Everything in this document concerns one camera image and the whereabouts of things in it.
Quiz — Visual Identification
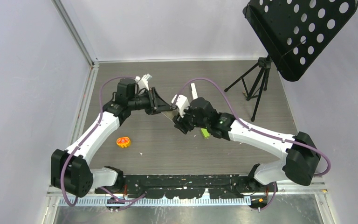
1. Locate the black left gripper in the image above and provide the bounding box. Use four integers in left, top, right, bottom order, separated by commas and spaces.
129, 88, 172, 115

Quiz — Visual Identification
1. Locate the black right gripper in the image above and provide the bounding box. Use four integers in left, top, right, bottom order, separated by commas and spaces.
173, 103, 209, 134

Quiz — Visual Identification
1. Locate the slim white remote control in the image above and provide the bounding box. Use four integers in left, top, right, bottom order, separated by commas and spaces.
190, 83, 198, 99

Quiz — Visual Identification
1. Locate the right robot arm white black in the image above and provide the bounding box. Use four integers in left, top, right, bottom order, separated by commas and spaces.
172, 95, 321, 192

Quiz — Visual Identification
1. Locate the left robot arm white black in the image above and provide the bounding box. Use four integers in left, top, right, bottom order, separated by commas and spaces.
50, 74, 171, 197

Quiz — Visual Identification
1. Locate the green rectangular block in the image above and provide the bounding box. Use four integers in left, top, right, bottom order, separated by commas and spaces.
200, 128, 210, 139

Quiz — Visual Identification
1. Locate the orange yellow round toy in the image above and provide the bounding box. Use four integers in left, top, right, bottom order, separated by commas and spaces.
116, 137, 131, 148

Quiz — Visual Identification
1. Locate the black tripod stand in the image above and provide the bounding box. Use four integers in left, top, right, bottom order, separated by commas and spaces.
224, 55, 272, 122

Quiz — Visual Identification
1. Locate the black perforated music stand tray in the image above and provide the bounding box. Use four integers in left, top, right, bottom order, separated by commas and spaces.
242, 0, 358, 82

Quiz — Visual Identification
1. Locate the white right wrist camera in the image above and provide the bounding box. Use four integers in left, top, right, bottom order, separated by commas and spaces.
171, 94, 190, 117

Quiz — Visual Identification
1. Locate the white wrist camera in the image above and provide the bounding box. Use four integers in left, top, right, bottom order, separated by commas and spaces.
135, 74, 152, 91
171, 94, 190, 117

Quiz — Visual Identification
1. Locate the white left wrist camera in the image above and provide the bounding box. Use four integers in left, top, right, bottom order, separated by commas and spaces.
135, 74, 152, 91

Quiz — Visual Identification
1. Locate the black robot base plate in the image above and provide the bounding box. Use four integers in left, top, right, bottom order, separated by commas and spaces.
95, 174, 275, 199

